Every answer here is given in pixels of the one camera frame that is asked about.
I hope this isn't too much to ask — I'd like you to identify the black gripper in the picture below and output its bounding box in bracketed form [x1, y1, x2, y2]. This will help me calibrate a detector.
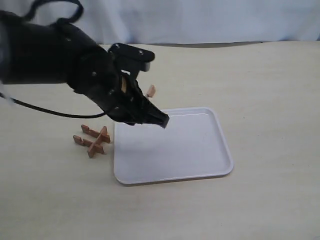
[69, 45, 170, 129]

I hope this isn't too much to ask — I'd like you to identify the white plastic tray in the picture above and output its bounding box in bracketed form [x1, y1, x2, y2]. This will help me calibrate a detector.
[113, 107, 234, 186]

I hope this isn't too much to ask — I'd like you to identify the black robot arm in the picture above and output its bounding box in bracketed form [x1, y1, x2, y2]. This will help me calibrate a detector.
[0, 11, 170, 128]

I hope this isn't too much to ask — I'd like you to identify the white backdrop cloth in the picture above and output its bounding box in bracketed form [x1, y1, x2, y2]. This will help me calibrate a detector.
[0, 0, 320, 46]

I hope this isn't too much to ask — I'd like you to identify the black cable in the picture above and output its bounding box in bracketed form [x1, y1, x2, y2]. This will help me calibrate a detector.
[0, 92, 108, 119]

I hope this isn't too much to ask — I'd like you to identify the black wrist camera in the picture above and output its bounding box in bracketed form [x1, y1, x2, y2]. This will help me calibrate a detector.
[107, 43, 155, 72]

